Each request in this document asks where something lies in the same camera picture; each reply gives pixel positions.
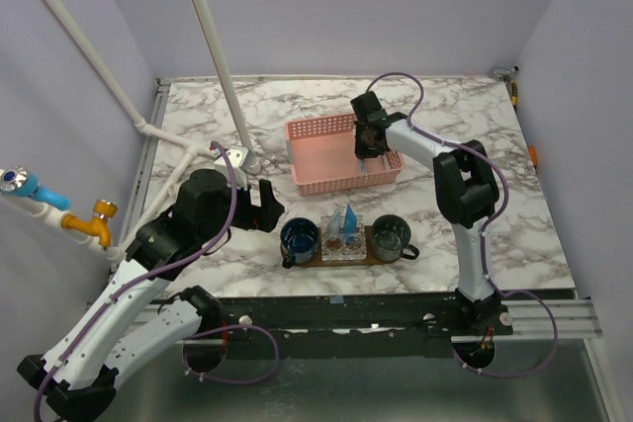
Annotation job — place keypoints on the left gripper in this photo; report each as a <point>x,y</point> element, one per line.
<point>262,217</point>

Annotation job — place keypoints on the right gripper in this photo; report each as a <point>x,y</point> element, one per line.
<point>359,150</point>

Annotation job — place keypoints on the dark blue mug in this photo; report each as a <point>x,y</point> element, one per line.
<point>299,239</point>

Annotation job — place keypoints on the oval wooden tray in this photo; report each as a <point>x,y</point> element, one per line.
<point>318,262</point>

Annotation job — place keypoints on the blue toothpaste tube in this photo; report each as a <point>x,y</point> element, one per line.
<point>350,222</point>

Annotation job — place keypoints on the dark green mug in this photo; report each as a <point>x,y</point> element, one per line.
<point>390,239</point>

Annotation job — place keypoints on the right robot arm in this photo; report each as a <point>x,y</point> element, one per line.
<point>466,190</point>

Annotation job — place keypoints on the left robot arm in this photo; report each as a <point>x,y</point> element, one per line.
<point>79,377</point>

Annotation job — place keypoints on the pink perforated plastic basket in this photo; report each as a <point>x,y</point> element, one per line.
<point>322,157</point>

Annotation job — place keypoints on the orange faucet tap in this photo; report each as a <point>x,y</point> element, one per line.
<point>97,225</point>

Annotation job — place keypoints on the blue pipe valve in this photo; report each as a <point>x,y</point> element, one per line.
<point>19,182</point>

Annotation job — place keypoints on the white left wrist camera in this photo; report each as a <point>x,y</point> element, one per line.
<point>239,158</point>

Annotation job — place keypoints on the white PVC pipe frame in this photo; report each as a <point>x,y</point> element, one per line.
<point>192,148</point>

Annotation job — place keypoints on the black front mounting rail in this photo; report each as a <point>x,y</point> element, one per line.
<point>348,326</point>

